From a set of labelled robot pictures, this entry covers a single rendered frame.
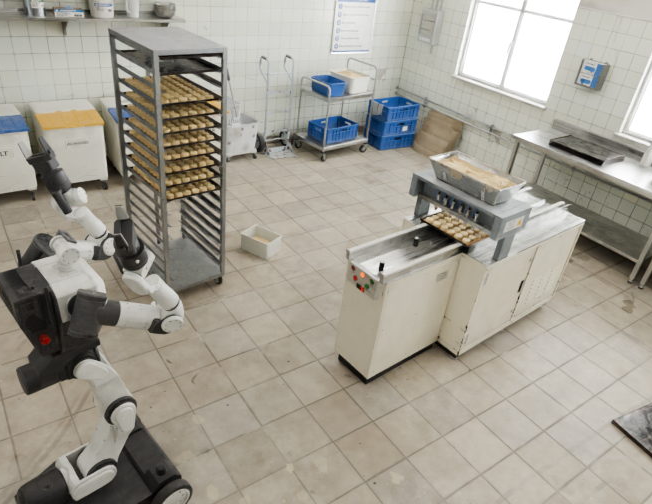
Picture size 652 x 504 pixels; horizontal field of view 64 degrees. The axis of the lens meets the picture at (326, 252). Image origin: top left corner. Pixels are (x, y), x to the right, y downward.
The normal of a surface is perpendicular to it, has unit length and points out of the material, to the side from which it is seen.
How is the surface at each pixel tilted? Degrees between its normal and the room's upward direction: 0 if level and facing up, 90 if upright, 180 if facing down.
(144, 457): 0
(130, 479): 0
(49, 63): 90
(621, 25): 90
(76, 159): 93
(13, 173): 93
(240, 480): 0
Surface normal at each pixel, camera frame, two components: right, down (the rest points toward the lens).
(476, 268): -0.77, 0.26
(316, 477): 0.11, -0.84
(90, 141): 0.60, 0.50
